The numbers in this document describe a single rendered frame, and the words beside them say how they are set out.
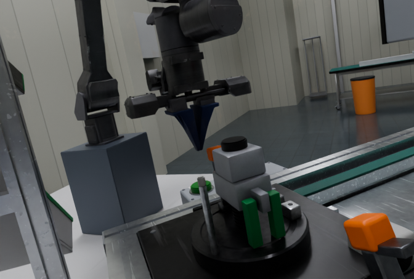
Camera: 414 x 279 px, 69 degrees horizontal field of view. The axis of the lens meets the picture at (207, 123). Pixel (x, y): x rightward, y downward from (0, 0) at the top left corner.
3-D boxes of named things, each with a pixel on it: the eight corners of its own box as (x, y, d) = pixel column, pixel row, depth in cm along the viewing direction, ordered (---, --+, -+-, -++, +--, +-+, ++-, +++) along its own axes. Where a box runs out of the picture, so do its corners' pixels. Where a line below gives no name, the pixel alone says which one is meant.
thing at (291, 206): (281, 215, 37) (280, 203, 37) (292, 210, 37) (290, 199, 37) (292, 221, 35) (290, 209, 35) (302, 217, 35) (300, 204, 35)
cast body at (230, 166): (215, 193, 38) (205, 140, 37) (246, 183, 39) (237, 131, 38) (248, 220, 30) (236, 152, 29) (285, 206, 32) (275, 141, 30)
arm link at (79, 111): (76, 122, 69) (69, 94, 68) (112, 113, 75) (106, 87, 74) (89, 121, 64) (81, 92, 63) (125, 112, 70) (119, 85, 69)
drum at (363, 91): (354, 116, 510) (350, 80, 499) (352, 111, 544) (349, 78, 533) (379, 113, 495) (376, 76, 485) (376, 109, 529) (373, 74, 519)
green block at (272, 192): (270, 234, 33) (263, 192, 32) (280, 231, 33) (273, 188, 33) (276, 239, 32) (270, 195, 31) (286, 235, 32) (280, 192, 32)
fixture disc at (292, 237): (179, 233, 41) (176, 220, 41) (267, 201, 46) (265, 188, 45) (221, 299, 28) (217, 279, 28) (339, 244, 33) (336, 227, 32)
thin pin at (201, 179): (210, 252, 32) (195, 176, 31) (217, 249, 32) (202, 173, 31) (213, 255, 31) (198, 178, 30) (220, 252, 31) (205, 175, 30)
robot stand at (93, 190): (121, 206, 83) (104, 135, 80) (163, 207, 77) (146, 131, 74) (81, 233, 71) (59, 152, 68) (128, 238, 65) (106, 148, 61)
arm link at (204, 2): (135, -30, 42) (192, -70, 33) (180, -25, 47) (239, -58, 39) (152, 53, 44) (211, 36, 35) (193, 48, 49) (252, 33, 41)
